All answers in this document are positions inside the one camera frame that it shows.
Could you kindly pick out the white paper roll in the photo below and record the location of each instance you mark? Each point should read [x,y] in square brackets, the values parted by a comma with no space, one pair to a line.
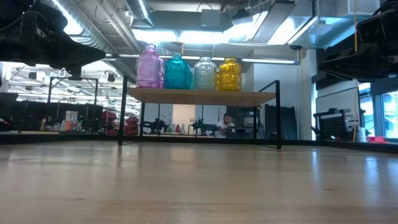
[362,134]

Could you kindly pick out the round teal glass vase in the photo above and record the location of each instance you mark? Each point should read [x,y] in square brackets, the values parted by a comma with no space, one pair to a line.
[176,74]

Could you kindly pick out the wooden shelf with black legs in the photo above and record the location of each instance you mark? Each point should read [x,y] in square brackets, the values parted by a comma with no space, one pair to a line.
[199,97]

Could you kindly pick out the pink plastic tray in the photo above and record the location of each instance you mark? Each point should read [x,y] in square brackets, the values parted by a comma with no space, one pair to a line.
[377,139]

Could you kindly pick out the black perforated metal cart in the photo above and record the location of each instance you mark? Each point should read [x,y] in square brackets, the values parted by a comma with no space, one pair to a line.
[334,126]

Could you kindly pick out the grey ceiling junction box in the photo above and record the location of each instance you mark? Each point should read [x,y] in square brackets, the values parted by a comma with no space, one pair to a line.
[211,18]

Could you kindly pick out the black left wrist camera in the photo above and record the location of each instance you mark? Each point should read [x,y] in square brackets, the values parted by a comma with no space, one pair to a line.
[29,20]

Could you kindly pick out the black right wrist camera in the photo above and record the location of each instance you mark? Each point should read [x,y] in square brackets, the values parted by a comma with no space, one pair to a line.
[371,29]

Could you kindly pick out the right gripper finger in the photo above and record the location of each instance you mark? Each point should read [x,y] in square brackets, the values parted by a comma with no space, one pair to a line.
[363,63]

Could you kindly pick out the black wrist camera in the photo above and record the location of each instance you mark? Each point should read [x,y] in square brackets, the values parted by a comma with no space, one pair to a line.
[371,29]
[29,20]

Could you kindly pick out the clear round glass vase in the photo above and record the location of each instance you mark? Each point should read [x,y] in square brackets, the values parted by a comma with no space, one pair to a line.
[205,76]

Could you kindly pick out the silver spiral ventilation duct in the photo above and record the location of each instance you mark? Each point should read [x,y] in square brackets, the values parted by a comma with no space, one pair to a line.
[93,31]

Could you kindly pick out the round yellow glass vase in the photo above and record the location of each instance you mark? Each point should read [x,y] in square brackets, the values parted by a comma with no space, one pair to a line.
[230,76]

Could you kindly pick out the other-station black rig frame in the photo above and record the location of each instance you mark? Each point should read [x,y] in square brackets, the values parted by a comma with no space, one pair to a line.
[49,91]

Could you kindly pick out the grey utility cart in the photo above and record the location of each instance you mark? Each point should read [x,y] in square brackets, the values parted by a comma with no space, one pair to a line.
[244,123]

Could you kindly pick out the other-station black robot arm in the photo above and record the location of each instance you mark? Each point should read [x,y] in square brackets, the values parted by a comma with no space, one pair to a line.
[202,126]
[155,126]

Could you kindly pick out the large pink ribbed glass vase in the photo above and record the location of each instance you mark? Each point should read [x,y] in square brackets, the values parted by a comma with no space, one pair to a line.
[150,70]

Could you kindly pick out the orange and white box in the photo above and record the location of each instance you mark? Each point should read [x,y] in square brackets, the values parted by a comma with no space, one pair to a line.
[71,119]

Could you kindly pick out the black metal rig frame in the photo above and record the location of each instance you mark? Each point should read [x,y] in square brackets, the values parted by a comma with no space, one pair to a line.
[46,139]

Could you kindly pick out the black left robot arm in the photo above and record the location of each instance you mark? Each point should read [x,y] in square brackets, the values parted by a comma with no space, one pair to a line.
[46,18]

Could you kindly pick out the dark storage cabinet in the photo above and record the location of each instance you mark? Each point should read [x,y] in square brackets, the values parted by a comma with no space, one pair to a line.
[281,122]

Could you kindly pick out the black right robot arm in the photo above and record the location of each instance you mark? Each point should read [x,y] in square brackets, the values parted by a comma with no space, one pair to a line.
[387,6]

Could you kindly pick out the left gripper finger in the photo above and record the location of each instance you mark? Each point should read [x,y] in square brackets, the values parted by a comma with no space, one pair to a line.
[77,54]

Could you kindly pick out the red tool cabinet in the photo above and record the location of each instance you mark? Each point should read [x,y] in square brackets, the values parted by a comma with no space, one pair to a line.
[132,125]
[109,118]

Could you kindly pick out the person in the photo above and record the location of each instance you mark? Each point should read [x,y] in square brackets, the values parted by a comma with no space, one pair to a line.
[227,120]

